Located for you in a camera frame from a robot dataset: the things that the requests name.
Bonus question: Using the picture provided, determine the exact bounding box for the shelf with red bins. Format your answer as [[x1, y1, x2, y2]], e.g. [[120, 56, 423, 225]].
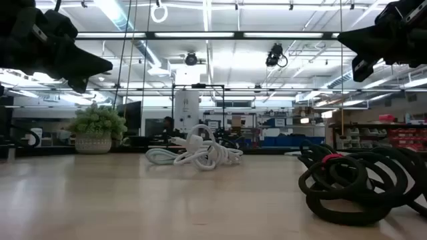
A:
[[328, 113, 427, 153]]

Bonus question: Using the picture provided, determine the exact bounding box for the white hanging cable loop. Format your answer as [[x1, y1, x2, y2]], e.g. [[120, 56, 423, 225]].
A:
[[150, 2, 169, 24]]

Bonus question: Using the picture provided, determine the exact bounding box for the black cable with red tie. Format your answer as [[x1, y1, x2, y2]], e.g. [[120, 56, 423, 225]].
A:
[[298, 139, 427, 227]]

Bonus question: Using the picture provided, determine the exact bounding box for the black overhead light bar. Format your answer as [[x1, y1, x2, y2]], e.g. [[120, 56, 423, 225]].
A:
[[75, 31, 341, 41]]

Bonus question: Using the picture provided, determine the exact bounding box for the white column with signs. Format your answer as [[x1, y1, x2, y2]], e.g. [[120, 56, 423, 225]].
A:
[[173, 90, 200, 134]]

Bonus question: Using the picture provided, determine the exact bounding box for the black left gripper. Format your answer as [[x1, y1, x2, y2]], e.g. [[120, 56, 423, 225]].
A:
[[0, 0, 113, 94]]

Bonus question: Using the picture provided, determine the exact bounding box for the pale USB-C cable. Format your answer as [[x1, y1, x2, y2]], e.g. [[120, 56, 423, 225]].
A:
[[145, 148, 181, 167]]

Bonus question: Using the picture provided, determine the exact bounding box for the black monitor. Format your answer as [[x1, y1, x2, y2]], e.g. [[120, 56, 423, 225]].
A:
[[116, 101, 143, 137]]

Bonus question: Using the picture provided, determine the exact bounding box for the thin vertical pole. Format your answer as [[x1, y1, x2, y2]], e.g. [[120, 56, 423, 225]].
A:
[[339, 0, 344, 144]]

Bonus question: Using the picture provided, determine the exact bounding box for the white USB-C cable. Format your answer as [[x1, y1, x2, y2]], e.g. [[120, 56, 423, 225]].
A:
[[169, 123, 244, 171]]

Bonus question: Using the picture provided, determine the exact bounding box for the black ceiling-mounted camera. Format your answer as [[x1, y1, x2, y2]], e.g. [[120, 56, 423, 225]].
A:
[[184, 51, 199, 67], [265, 42, 288, 69]]

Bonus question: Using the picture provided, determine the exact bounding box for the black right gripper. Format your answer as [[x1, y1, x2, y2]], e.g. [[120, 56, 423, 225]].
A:
[[337, 0, 427, 83]]

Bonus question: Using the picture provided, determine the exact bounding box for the person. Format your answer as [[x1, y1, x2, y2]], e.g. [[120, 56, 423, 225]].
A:
[[161, 116, 176, 139]]

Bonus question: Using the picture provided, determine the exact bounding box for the green plant in woven pot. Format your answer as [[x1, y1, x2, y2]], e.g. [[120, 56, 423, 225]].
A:
[[68, 102, 128, 155]]

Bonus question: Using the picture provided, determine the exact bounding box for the black background rig frame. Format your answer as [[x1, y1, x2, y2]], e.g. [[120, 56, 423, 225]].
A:
[[171, 83, 226, 141]]

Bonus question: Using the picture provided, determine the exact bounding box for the black hanging cable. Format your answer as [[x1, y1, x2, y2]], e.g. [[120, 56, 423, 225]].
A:
[[112, 0, 133, 109]]

